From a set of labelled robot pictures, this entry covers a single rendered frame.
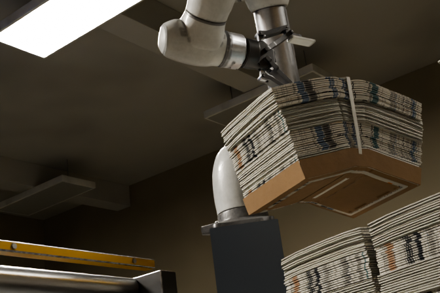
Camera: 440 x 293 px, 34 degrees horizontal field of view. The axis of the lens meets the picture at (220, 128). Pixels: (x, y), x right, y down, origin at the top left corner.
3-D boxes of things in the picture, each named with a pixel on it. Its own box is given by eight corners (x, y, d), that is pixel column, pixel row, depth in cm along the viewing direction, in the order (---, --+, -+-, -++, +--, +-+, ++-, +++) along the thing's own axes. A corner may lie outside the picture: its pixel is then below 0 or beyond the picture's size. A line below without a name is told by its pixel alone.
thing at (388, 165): (353, 218, 190) (355, 203, 192) (421, 185, 166) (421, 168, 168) (301, 202, 186) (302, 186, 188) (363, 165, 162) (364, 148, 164)
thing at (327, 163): (299, 202, 186) (293, 186, 187) (362, 164, 162) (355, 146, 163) (247, 216, 178) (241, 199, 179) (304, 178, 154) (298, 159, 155)
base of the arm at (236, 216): (205, 244, 225) (203, 227, 227) (275, 234, 225) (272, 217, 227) (199, 230, 208) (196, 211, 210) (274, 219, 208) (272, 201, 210)
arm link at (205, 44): (219, 77, 174) (236, 27, 169) (158, 67, 168) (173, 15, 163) (207, 58, 183) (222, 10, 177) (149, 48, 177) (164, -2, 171)
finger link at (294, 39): (287, 42, 188) (286, 40, 188) (310, 47, 191) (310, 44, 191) (292, 36, 186) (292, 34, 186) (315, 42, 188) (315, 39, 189)
